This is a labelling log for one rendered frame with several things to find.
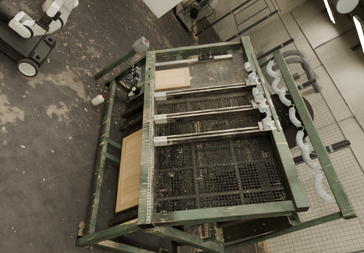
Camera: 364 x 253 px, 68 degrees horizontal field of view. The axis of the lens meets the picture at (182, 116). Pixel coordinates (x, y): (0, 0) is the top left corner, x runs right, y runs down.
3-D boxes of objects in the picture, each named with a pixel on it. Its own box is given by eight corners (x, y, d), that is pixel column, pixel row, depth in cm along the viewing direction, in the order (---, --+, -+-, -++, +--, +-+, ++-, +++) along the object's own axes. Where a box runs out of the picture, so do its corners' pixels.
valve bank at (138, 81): (124, 66, 336) (138, 56, 326) (132, 72, 345) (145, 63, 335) (120, 95, 304) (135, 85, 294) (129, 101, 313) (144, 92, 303)
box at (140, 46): (132, 43, 341) (143, 36, 333) (138, 49, 348) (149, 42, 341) (131, 49, 333) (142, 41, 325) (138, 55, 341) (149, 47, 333)
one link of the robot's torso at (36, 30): (12, 28, 263) (54, 15, 253) (21, 19, 277) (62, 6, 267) (23, 42, 273) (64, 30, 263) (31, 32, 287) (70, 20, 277)
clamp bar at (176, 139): (155, 139, 266) (150, 124, 248) (276, 127, 261) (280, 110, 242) (155, 148, 260) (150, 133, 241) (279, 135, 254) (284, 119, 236)
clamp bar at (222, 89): (155, 95, 305) (151, 80, 286) (261, 83, 299) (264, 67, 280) (155, 102, 298) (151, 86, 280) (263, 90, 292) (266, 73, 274)
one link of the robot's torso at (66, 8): (45, 25, 261) (58, -17, 233) (51, 17, 273) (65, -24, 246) (61, 33, 267) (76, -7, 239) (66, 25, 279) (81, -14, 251)
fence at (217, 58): (155, 65, 338) (155, 63, 335) (231, 56, 334) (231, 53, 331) (155, 68, 335) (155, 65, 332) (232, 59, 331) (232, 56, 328)
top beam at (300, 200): (239, 43, 349) (240, 36, 342) (247, 41, 349) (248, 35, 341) (293, 213, 208) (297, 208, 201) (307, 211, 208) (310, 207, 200)
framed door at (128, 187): (124, 139, 328) (123, 138, 326) (158, 121, 304) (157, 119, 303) (116, 213, 270) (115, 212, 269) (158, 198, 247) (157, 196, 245)
